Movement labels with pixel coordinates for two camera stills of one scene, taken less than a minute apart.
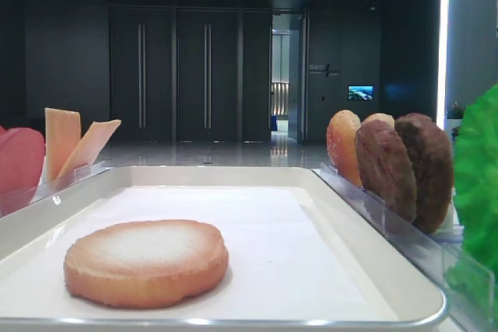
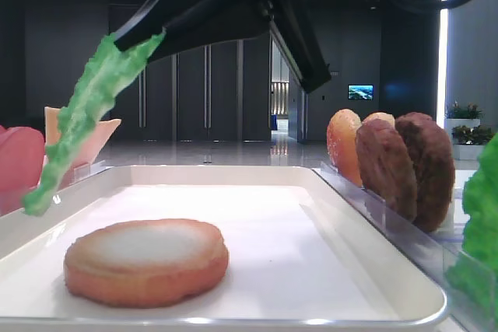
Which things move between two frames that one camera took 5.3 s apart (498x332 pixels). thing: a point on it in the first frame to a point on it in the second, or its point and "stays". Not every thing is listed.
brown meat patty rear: [435, 170] stays
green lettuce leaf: [474, 280] to [95, 90]
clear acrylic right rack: [468, 284] stays
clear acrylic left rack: [14, 199] stays
